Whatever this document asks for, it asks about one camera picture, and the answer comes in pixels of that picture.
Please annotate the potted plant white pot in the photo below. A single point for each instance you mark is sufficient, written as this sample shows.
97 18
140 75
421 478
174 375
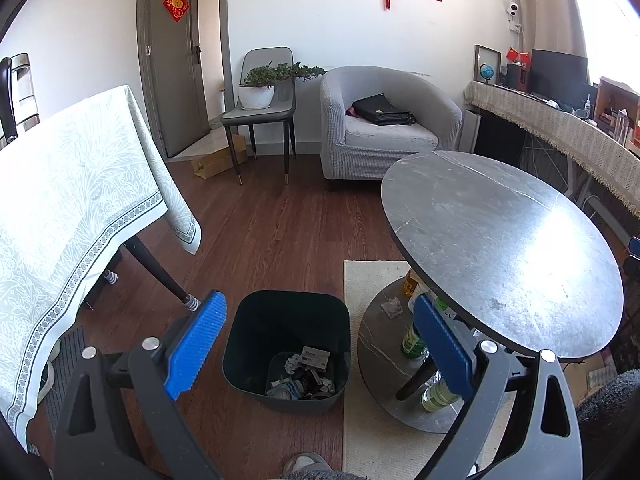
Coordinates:
256 96

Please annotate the white security camera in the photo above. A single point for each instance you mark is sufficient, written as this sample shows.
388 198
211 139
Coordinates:
512 9

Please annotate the grey dining chair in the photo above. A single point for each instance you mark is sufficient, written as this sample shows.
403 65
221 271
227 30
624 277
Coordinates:
257 115

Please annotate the grey door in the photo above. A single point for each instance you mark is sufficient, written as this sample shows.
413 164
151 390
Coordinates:
170 75

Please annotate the white desk frame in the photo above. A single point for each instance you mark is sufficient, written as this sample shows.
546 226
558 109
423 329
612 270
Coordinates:
602 220

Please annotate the black monitor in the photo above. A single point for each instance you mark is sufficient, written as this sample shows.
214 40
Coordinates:
557 72

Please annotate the clear bottle green label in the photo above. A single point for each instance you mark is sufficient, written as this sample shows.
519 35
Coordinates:
440 396

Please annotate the yellow bottle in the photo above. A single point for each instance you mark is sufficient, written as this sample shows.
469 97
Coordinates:
411 284

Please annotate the round grey marble table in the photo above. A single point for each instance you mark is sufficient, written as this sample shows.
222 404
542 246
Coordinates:
500 240

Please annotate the white torn carton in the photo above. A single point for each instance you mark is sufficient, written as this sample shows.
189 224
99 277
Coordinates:
314 358

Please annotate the beige floor rug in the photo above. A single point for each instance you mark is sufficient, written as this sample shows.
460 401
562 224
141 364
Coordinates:
365 440

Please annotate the small blue globe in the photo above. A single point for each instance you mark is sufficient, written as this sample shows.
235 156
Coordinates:
485 72

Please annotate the black-legged dining table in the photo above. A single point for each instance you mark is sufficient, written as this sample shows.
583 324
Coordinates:
155 270

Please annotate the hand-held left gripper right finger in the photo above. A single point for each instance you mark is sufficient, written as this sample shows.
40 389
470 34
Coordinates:
442 347

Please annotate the grey slipper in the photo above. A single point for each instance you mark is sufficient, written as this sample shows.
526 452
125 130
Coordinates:
307 465

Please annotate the paper ball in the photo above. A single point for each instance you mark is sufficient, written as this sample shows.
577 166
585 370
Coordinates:
291 362
327 385

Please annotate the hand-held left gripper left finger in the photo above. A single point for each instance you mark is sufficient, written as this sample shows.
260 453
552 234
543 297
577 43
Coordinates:
195 345

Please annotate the blue tissue packet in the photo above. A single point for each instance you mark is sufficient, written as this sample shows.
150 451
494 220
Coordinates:
282 390

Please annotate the window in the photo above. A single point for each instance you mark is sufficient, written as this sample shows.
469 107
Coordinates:
610 5

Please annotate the black trash bin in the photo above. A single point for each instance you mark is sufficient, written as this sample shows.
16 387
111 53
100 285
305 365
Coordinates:
280 325

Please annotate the white bottle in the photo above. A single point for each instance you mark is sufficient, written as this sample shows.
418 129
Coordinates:
587 107

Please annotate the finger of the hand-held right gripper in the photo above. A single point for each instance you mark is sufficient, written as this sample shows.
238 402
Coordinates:
634 267
635 248

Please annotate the white crumpled tissue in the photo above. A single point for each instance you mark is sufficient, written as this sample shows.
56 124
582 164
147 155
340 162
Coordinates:
391 307

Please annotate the dark grey fleece cloth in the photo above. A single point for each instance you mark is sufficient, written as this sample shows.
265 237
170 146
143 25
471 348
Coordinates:
610 420

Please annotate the wooden desk organizer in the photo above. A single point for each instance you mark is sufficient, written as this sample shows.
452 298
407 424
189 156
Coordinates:
617 105

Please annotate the grey armchair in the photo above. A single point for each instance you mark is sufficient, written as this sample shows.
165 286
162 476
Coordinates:
440 115

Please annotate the flat cardboard box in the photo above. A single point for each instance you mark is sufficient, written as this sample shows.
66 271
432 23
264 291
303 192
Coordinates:
215 162

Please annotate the black handbag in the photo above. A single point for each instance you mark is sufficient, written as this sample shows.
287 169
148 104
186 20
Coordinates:
382 110

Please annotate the red diamond door decoration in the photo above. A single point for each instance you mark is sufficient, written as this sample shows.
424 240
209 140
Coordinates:
176 5

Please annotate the dark wooden box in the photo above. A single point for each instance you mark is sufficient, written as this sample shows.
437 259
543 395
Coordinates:
515 77

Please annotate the white panel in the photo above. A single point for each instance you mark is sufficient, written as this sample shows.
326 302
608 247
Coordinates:
471 132

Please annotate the small red flags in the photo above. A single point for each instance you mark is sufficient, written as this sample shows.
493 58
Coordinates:
517 56

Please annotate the picture frame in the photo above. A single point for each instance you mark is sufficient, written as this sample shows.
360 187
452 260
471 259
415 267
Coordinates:
495 57

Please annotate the black box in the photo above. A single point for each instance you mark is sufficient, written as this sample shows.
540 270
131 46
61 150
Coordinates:
306 380

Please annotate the table with patterned cloth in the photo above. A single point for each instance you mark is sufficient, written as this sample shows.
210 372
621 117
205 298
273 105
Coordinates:
65 210

